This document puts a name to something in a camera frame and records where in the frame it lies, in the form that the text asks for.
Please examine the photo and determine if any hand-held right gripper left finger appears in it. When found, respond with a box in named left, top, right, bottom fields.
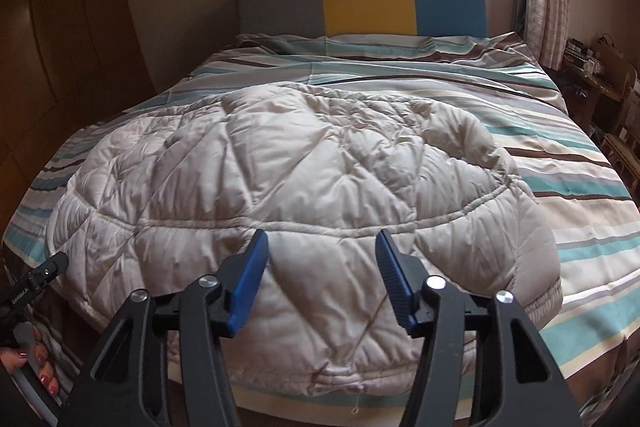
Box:
left=59, top=228, right=271, bottom=427

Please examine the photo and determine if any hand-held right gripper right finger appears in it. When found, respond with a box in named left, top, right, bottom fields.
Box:
left=375, top=228, right=585, bottom=427

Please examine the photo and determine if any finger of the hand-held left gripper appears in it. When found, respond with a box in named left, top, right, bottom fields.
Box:
left=29, top=252, right=69, bottom=290

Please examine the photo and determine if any beige quilted down jacket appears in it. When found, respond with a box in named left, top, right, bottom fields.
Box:
left=47, top=81, right=563, bottom=400

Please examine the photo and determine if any person's left hand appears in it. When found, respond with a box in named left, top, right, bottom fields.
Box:
left=0, top=341, right=61, bottom=399

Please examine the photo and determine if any striped bed duvet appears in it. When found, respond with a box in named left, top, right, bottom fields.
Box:
left=0, top=32, right=640, bottom=427

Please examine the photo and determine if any wooden wardrobe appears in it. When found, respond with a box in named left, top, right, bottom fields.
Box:
left=0, top=0, right=156, bottom=208

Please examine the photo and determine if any wooden chair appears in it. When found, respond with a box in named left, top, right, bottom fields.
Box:
left=600, top=72, right=640, bottom=188

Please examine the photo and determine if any wooden desk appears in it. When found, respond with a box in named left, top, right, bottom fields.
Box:
left=557, top=34, right=640, bottom=125

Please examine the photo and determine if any desk clutter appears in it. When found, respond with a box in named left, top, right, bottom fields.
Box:
left=562, top=38, right=603, bottom=72

